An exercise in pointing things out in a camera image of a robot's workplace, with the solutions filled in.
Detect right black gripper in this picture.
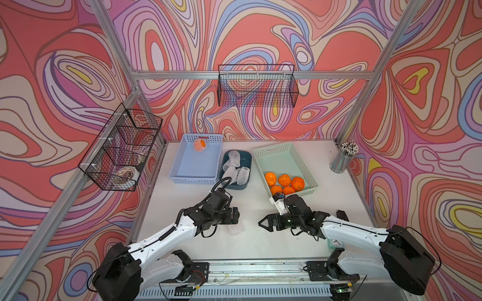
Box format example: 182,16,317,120
258,212,303,233

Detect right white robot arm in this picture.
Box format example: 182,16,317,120
258,193,435,295

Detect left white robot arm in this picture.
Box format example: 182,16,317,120
87,188,240,300

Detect black stapler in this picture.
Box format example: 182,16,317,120
336,209,349,221

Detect small mint alarm clock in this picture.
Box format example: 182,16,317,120
327,239,345,250

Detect dark teal plastic tray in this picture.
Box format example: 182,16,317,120
218,150,252,190

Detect lavender perforated plastic basket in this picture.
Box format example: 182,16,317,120
169,134,223,185

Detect mint green perforated basket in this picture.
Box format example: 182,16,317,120
253,142,318,196

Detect metal cup of pencils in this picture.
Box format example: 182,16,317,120
330,141,359,174

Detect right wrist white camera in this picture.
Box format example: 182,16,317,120
269,192,289,215

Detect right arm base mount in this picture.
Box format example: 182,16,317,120
303,261,360,282

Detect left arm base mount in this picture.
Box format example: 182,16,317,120
164,262,210,285

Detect tape roll in wire basket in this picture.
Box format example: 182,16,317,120
112,166,138,187

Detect black wire basket left wall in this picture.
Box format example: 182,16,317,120
78,104,163,191

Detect black wire basket wall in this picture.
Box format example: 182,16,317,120
217,63,299,108
78,104,163,191

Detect black wire basket back wall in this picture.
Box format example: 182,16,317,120
217,63,299,108

